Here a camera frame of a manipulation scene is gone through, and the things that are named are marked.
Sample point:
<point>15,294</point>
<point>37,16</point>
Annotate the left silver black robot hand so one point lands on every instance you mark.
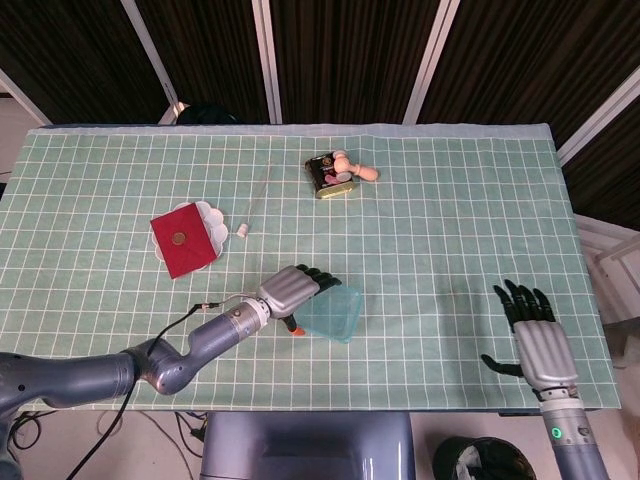
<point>287,292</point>

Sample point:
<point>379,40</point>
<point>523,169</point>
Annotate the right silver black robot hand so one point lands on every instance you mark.
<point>545,350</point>

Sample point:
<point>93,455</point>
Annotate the translucent blue plastic lid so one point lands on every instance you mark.
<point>330,315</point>

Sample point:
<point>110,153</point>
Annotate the clear plastic food container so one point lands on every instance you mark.
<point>337,341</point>

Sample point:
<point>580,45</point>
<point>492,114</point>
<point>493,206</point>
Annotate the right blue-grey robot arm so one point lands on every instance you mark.
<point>575,440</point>

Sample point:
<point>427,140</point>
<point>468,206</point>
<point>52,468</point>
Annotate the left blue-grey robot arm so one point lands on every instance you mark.
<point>100,375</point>

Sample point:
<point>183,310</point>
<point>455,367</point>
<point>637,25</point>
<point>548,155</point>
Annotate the glass test tube white stopper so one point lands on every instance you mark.
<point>242,230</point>

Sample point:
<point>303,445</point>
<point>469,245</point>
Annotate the white flower-shaped palette dish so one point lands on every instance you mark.
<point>218,225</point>

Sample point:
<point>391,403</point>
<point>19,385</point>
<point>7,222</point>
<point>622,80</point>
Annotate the red envelope with wax seal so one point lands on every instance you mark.
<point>185,240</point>

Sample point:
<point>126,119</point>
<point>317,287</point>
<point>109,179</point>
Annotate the black and gold tin can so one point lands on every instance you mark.
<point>322,179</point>

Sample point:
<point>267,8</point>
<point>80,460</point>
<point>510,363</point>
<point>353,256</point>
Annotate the green checked tablecloth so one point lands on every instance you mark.
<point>400,250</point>

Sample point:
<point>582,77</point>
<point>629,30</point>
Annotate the white metal rack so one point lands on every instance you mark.
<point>615,250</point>

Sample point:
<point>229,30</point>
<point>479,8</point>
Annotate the black trash bin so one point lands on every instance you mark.
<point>450,460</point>

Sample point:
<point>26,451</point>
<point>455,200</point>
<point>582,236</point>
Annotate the blue-grey robot torso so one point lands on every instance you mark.
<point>300,445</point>

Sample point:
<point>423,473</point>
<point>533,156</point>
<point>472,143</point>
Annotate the black chair back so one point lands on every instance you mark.
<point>207,114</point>

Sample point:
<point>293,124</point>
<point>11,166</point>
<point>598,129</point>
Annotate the white partition post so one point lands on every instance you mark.
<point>267,60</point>
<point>150,50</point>
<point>600,115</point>
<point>430,60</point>
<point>25,97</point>

